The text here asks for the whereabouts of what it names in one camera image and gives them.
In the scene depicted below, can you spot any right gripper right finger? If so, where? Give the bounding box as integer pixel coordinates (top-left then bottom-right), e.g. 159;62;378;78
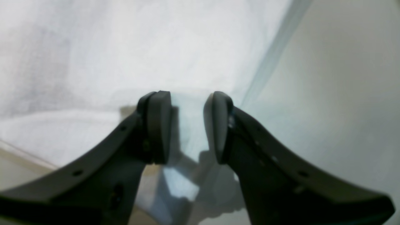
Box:
204;91;395;225

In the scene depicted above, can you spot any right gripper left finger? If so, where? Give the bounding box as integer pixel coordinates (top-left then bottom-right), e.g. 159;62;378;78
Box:
1;91;172;225

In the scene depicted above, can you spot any white printed t-shirt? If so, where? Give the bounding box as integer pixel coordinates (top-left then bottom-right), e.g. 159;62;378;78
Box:
1;0;311;225

